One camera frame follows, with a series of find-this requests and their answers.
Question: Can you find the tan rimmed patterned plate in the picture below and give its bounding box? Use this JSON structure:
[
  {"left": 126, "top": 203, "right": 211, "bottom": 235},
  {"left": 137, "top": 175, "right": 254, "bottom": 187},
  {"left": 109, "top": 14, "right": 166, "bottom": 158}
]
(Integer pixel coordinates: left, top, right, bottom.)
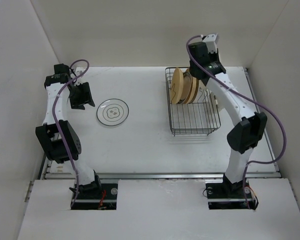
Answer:
[{"left": 178, "top": 68, "right": 199, "bottom": 104}]

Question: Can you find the white cutlery holder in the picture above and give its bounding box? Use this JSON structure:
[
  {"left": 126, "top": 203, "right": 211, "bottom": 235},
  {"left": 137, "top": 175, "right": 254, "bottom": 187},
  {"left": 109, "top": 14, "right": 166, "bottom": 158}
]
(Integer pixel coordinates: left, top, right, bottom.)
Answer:
[{"left": 209, "top": 92, "right": 224, "bottom": 112}]

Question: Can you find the tan wooden plate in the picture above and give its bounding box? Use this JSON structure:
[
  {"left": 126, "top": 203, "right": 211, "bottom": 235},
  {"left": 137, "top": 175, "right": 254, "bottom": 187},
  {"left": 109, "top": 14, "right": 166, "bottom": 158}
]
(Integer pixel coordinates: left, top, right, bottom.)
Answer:
[{"left": 170, "top": 67, "right": 184, "bottom": 104}]

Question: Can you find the white plate with black rings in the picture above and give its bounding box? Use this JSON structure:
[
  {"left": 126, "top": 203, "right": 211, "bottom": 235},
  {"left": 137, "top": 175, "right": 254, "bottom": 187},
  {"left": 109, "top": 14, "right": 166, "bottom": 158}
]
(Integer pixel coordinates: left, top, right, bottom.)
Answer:
[{"left": 96, "top": 98, "right": 130, "bottom": 127}]

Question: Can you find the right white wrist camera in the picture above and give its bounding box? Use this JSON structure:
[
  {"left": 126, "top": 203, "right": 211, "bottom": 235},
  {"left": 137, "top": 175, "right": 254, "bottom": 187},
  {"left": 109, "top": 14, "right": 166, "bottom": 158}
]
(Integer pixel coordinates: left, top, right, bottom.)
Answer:
[{"left": 202, "top": 33, "right": 219, "bottom": 54}]

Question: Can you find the black wire dish rack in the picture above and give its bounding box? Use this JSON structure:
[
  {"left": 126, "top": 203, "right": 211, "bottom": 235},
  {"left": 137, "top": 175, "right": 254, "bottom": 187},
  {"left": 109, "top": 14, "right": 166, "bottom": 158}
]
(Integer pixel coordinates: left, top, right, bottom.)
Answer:
[{"left": 165, "top": 67, "right": 221, "bottom": 136}]

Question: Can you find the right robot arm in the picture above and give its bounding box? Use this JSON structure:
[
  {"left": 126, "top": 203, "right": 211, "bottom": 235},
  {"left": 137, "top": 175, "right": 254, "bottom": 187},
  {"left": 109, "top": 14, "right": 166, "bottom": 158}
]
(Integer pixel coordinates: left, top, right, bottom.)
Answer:
[{"left": 187, "top": 41, "right": 268, "bottom": 197}]

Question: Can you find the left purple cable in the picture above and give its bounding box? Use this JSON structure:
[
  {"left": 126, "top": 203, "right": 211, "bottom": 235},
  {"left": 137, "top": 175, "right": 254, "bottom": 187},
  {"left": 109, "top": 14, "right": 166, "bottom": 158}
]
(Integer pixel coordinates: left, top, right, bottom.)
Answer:
[{"left": 51, "top": 59, "right": 91, "bottom": 208}]

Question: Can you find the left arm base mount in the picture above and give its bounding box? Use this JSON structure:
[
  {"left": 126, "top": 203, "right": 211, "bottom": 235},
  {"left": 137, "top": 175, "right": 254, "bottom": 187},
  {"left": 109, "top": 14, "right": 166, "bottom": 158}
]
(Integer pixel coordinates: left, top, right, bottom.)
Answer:
[{"left": 70, "top": 182, "right": 118, "bottom": 211}]

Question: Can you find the aluminium front rail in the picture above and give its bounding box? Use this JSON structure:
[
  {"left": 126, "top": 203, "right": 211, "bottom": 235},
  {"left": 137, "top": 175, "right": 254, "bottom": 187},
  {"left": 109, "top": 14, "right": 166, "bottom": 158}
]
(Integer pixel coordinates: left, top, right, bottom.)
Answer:
[{"left": 41, "top": 171, "right": 282, "bottom": 180}]

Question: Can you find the purple cable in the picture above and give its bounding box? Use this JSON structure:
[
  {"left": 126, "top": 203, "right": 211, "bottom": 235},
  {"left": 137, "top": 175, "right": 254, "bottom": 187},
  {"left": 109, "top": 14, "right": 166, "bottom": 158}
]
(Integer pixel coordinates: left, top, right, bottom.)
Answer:
[
  {"left": 51, "top": 59, "right": 91, "bottom": 208},
  {"left": 186, "top": 34, "right": 287, "bottom": 210}
]

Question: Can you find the aluminium right rail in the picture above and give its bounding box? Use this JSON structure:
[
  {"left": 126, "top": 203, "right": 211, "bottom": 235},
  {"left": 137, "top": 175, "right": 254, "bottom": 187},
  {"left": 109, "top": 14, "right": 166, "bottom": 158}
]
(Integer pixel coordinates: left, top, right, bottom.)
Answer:
[{"left": 243, "top": 67, "right": 281, "bottom": 174}]

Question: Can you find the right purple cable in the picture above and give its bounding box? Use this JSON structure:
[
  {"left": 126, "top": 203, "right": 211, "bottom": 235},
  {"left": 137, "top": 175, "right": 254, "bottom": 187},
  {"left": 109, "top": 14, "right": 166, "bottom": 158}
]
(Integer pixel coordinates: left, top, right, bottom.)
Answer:
[{"left": 186, "top": 34, "right": 287, "bottom": 210}]

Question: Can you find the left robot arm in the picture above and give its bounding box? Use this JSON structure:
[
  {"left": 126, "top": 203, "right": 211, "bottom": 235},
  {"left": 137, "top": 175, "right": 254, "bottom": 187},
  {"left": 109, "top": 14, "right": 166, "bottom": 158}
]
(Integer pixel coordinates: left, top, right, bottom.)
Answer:
[{"left": 35, "top": 63, "right": 103, "bottom": 199}]

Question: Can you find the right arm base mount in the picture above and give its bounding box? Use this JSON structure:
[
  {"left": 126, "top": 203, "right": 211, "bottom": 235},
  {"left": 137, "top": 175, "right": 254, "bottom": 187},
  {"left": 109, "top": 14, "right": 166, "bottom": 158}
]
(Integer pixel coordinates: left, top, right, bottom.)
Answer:
[{"left": 204, "top": 182, "right": 259, "bottom": 210}]

